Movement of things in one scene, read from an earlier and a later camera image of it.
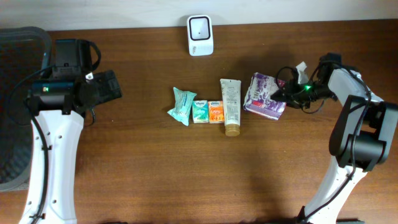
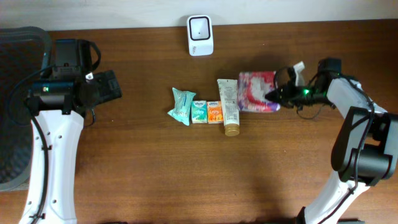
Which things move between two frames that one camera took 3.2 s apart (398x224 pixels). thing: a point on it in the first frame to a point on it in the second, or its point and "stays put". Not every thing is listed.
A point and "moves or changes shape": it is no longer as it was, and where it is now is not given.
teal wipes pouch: (180, 110) stays put
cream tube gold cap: (231, 94) stays put
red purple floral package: (258, 100) moves or changes shape
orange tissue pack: (216, 115) stays put
